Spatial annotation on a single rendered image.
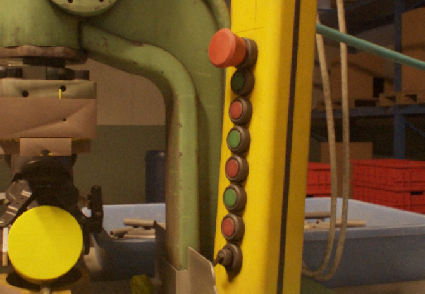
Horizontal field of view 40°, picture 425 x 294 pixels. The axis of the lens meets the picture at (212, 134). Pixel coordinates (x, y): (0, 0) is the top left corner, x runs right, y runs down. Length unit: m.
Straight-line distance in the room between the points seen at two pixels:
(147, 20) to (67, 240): 0.24
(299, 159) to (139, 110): 8.39
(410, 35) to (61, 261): 6.56
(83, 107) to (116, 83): 8.39
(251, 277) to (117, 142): 8.36
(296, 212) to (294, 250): 0.04
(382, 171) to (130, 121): 5.27
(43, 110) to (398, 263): 0.65
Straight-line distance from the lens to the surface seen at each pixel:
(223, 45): 0.59
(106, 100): 8.91
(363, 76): 8.29
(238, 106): 0.60
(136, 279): 0.72
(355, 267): 0.97
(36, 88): 0.59
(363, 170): 4.65
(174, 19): 0.65
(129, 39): 0.64
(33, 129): 0.56
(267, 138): 0.59
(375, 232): 0.96
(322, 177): 4.03
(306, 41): 0.63
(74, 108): 0.56
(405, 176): 4.37
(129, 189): 8.99
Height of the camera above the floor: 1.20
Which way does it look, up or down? level
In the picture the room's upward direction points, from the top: straight up
